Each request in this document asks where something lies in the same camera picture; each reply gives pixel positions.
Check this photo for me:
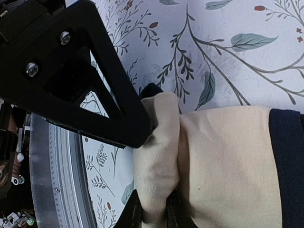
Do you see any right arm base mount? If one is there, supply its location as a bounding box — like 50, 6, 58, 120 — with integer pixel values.
0, 102, 36, 228

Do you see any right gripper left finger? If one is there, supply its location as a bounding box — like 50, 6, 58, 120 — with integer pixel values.
0, 0, 152, 148

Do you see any beige underwear black trim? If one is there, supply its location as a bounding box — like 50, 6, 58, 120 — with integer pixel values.
133, 83, 304, 228

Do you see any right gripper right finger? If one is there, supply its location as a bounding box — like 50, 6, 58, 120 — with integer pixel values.
116, 190, 197, 228

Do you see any front aluminium rail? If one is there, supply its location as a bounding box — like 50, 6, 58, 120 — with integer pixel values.
29, 114, 97, 228

